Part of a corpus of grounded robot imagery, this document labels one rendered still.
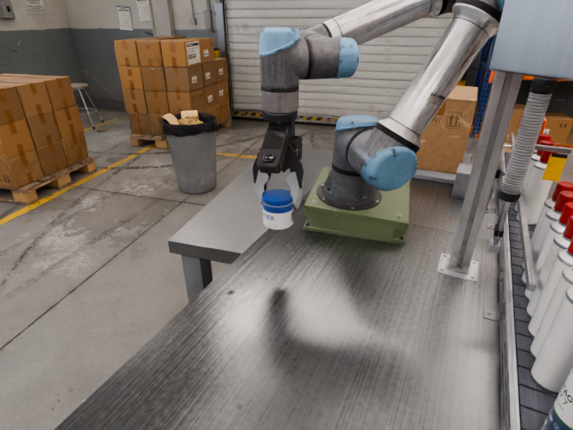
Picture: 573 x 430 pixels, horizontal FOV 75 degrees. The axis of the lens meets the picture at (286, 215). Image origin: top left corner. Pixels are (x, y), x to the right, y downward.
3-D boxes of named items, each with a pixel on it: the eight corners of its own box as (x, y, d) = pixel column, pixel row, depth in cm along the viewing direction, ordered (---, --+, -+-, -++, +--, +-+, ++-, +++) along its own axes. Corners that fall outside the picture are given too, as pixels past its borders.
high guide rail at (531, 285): (533, 292, 65) (535, 285, 64) (525, 289, 65) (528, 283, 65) (512, 135, 150) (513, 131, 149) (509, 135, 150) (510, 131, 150)
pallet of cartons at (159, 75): (194, 152, 425) (182, 41, 372) (130, 146, 444) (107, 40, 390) (234, 125, 528) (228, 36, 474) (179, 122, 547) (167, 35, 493)
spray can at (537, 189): (538, 228, 98) (565, 153, 88) (516, 223, 100) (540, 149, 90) (536, 219, 102) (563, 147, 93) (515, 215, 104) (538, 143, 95)
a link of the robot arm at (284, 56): (309, 27, 67) (263, 28, 65) (308, 91, 72) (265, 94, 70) (296, 26, 73) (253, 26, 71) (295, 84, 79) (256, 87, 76)
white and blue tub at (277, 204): (288, 232, 82) (288, 203, 79) (258, 227, 84) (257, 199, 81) (297, 217, 88) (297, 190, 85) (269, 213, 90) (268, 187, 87)
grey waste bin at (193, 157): (208, 199, 316) (200, 126, 287) (164, 193, 327) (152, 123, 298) (229, 180, 352) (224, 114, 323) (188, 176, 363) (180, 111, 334)
